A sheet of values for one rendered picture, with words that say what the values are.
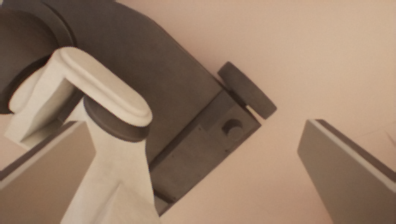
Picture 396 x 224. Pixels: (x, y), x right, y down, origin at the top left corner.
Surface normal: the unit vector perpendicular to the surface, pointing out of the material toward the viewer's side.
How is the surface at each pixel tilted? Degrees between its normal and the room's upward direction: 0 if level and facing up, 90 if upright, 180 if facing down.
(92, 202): 90
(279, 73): 0
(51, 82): 0
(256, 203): 0
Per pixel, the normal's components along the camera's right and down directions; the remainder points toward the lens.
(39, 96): 0.31, 0.05
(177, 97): 0.04, 0.36
